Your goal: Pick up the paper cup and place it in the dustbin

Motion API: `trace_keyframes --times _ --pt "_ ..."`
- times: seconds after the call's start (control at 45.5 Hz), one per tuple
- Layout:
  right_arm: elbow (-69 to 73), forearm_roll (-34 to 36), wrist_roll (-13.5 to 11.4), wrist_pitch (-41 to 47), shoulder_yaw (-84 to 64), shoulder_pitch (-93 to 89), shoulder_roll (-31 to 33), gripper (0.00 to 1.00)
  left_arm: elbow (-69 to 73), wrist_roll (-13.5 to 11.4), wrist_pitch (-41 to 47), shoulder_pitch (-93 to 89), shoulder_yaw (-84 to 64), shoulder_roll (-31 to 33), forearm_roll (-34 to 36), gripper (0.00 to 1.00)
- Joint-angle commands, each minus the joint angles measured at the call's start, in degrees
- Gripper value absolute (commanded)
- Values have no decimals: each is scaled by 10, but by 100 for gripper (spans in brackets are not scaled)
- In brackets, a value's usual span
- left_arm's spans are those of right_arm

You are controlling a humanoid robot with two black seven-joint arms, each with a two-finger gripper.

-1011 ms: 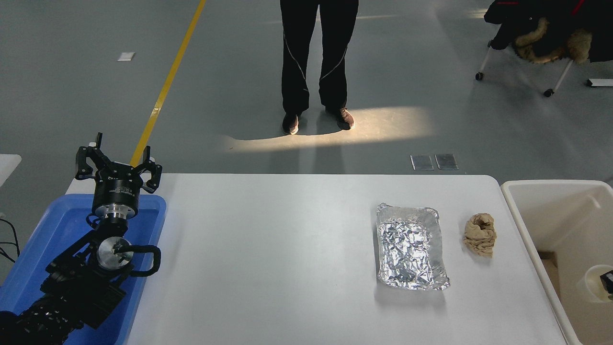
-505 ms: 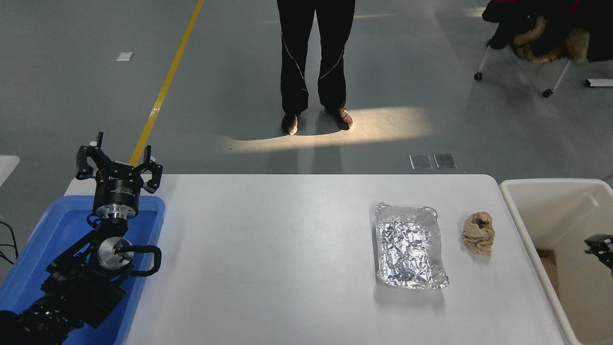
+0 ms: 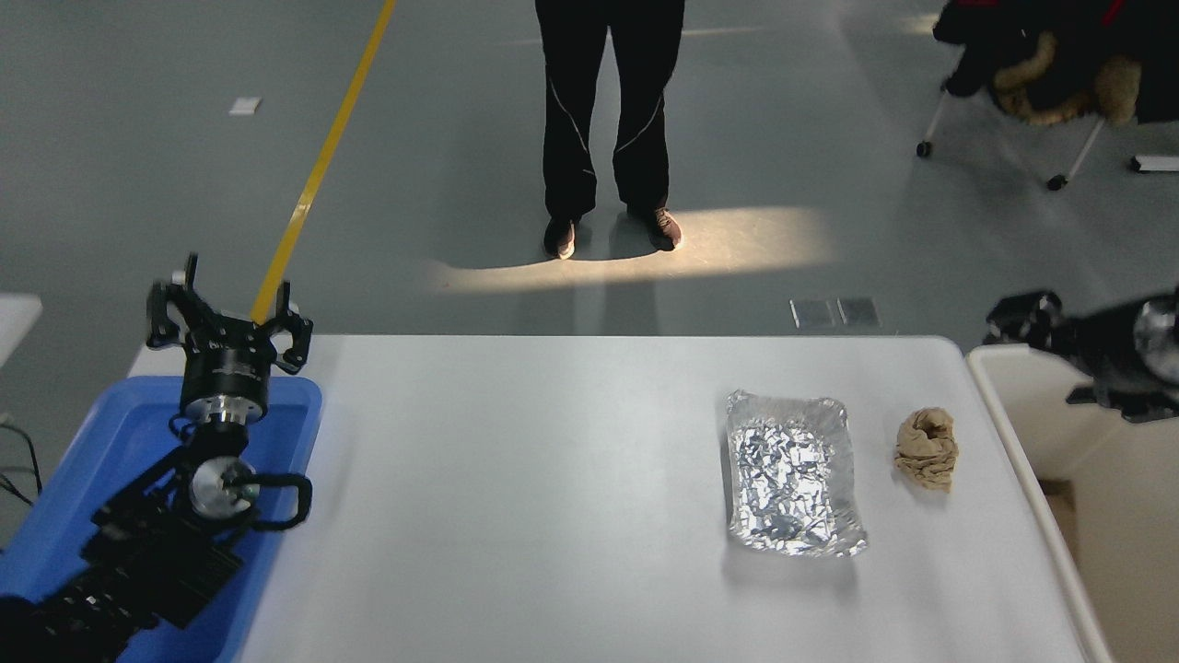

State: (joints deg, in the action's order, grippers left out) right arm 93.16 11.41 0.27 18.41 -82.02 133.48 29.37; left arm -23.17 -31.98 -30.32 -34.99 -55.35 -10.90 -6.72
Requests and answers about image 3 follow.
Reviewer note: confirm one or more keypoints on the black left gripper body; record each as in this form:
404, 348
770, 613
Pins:
226, 366

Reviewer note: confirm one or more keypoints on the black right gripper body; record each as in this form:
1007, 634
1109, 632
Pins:
1105, 348

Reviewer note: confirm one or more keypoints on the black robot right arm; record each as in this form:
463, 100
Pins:
1162, 339

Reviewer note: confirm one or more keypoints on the large pale bin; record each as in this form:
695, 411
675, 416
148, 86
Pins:
1105, 516

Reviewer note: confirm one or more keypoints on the blue plastic tray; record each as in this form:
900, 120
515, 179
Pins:
120, 437

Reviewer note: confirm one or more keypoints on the crumpled tan paper ball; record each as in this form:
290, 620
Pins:
927, 451

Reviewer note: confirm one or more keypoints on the metal floor plate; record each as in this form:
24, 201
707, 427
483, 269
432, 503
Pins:
812, 314
857, 311

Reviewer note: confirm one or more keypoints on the white wheeled chair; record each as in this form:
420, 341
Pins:
1076, 157

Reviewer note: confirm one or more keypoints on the small white side table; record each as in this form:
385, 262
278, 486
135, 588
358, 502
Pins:
14, 322

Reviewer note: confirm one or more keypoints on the white bar on floor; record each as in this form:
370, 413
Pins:
1157, 163

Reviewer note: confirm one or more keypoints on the crumpled foil tray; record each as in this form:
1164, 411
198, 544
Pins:
794, 474

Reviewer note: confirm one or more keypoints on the person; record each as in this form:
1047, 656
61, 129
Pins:
571, 92

